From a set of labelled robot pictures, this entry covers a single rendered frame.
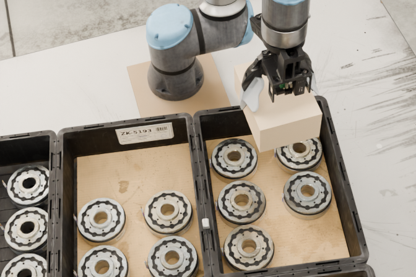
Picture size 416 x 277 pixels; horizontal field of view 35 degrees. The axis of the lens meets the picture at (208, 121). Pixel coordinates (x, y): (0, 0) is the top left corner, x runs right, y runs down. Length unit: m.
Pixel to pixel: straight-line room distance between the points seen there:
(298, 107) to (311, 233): 0.32
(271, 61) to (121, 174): 0.52
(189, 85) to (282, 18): 0.73
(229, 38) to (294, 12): 0.63
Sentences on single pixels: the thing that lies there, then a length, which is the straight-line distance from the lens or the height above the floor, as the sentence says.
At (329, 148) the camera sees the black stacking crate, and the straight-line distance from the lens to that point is 1.46.
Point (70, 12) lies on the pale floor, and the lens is 3.07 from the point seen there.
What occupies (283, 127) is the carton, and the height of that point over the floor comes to 1.11.
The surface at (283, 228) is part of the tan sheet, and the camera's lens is 1.43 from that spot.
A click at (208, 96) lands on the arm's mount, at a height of 0.73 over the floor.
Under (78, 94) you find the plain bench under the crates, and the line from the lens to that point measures 1.84.
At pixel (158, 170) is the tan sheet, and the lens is 1.51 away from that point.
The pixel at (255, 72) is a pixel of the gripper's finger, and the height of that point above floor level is 1.20.
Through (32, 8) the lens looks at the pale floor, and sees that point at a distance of 3.14.
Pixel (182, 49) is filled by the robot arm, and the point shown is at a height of 0.90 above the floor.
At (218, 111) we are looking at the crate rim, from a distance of 1.46.
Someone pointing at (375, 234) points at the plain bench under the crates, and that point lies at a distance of 1.59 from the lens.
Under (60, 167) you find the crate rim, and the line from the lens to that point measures 1.46.
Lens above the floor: 2.12
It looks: 55 degrees down
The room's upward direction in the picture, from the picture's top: 6 degrees counter-clockwise
